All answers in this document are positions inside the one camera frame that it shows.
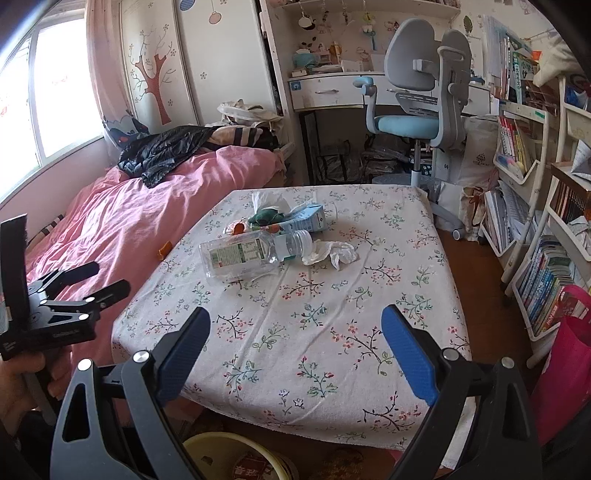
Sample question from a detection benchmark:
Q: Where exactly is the light blue drink carton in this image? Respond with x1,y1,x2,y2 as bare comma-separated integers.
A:
272,204,326,234

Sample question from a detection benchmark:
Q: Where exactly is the pink blanket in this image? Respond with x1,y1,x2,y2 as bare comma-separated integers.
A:
23,145,284,370

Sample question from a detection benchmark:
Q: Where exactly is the yellow round bin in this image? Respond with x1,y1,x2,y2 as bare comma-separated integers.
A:
182,431,301,480

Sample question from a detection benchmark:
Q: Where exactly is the striped beige cloth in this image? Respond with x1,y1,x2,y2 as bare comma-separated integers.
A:
203,124,278,149

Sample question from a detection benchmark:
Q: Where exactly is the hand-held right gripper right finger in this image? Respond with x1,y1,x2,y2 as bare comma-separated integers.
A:
381,304,543,480

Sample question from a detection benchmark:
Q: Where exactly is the beige tote bag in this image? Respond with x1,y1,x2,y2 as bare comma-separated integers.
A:
218,99,283,126

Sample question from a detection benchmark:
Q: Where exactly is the floral white tablecloth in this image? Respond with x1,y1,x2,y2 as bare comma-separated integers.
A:
112,184,472,468

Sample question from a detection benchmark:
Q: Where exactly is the window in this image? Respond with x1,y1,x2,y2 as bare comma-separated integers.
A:
0,14,105,197

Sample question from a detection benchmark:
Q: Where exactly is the green snack wrapper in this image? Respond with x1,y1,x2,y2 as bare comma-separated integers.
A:
249,209,284,228

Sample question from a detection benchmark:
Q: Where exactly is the pink printed curtain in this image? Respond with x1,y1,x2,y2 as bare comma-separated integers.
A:
85,0,139,155

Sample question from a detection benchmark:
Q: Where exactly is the white desk with hutch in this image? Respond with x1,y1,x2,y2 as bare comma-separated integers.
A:
259,0,491,186

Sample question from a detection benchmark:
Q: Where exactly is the white wardrobe with tree print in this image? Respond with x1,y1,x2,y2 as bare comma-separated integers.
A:
120,0,278,129

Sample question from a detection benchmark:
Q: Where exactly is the person's left hand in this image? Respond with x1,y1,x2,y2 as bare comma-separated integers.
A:
0,350,73,435

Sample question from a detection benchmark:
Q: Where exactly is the grey and blue desk chair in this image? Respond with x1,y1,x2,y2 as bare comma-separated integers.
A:
353,17,483,241

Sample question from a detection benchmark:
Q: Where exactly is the pink shopping bag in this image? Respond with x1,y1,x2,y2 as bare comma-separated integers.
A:
529,285,591,446

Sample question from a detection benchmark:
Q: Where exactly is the clear plastic bottle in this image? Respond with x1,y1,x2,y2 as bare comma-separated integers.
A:
199,229,315,283

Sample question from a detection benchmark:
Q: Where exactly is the white paper bag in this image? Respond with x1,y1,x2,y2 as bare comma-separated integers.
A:
457,117,500,190

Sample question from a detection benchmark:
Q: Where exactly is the white tissue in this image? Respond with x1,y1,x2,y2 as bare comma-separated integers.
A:
302,240,358,271

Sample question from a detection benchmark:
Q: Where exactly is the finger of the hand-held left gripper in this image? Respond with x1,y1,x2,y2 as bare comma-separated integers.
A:
44,279,132,324
28,261,101,296

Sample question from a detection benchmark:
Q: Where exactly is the white plastic bag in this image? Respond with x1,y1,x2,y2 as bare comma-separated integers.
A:
250,191,291,216

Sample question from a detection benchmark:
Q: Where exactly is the black puffer jacket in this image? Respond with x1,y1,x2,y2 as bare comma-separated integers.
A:
117,126,218,188

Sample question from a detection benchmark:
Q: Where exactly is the white book rack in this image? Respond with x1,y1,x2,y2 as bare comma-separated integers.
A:
508,76,591,367
480,99,561,296

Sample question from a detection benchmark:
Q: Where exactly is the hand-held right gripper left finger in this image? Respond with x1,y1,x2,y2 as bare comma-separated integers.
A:
50,307,212,480

